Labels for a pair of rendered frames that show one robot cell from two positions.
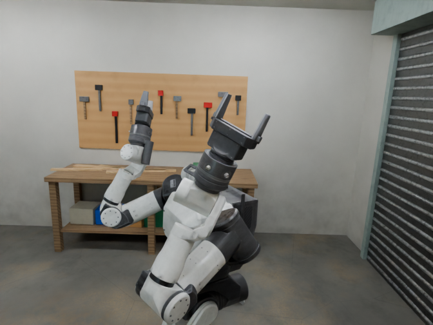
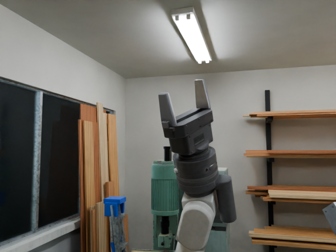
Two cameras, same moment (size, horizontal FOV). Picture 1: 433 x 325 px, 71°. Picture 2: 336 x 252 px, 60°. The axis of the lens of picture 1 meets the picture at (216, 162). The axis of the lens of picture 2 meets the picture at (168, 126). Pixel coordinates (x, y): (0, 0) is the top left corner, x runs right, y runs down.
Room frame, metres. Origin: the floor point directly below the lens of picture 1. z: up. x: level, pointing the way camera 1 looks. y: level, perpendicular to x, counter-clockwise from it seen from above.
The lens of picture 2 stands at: (0.81, -0.60, 1.60)
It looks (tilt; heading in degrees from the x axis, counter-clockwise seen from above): 5 degrees up; 105
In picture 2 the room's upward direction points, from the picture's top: straight up
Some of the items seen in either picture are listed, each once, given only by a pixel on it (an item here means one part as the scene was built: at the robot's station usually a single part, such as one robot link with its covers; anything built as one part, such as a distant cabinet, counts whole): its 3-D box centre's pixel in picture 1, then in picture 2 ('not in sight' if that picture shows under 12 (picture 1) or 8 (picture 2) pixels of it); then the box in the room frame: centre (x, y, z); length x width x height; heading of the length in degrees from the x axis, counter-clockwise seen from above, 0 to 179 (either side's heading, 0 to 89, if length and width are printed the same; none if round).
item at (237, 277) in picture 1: (213, 289); not in sight; (1.08, -0.01, 0.97); 0.28 x 0.13 x 0.18; 121
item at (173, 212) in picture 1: (209, 229); not in sight; (1.06, 0.02, 1.23); 0.34 x 0.30 x 0.36; 31
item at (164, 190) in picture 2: not in sight; (164, 188); (0.30, 1.21, 1.35); 0.18 x 0.18 x 0.31
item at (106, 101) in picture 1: (161, 113); not in sight; (3.60, 0.67, 1.50); 2.00 x 0.04 x 0.90; 91
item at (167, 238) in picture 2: not in sight; (165, 239); (0.29, 1.23, 1.03); 0.14 x 0.07 x 0.09; 98
